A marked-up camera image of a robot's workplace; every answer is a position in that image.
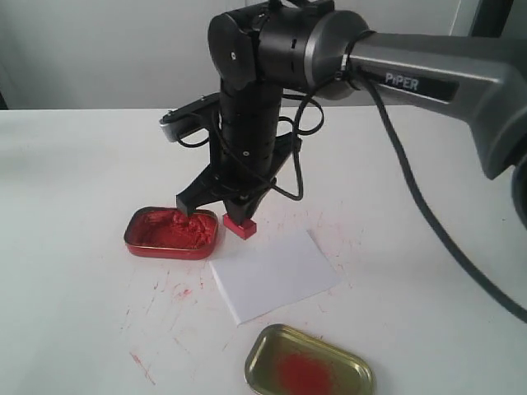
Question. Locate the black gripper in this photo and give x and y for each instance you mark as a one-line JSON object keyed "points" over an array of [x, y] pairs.
{"points": [[246, 152]]}

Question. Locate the red stamp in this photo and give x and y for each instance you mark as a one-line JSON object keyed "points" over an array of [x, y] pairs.
{"points": [[247, 229]]}

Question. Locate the white paper sheet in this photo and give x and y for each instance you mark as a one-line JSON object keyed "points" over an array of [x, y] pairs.
{"points": [[254, 282]]}

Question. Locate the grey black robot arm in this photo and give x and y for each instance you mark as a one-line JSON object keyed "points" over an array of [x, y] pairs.
{"points": [[316, 51]]}

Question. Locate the red ink paste tin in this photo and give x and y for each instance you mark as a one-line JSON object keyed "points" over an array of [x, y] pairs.
{"points": [[166, 232]]}

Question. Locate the gold tin lid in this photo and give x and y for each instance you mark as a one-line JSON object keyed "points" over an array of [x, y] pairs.
{"points": [[284, 360]]}

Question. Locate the white cabinet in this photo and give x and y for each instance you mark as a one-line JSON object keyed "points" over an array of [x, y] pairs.
{"points": [[107, 54]]}

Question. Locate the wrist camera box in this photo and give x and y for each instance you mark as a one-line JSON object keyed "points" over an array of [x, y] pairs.
{"points": [[182, 122]]}

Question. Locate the dark vertical post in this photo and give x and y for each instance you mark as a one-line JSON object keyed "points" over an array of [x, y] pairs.
{"points": [[490, 18]]}

